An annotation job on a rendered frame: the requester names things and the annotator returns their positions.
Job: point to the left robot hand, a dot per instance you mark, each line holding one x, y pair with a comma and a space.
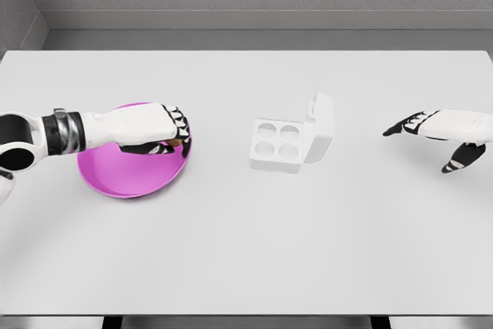
148, 125

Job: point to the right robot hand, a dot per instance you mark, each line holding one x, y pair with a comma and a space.
454, 125

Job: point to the brown egg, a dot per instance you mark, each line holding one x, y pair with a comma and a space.
175, 142

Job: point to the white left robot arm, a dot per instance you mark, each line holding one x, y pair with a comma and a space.
58, 130

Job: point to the white egg box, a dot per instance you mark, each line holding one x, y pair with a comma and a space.
275, 148

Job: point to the white egg box lid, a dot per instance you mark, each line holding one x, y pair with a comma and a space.
319, 128

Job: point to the pink round plate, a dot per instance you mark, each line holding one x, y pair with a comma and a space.
131, 175

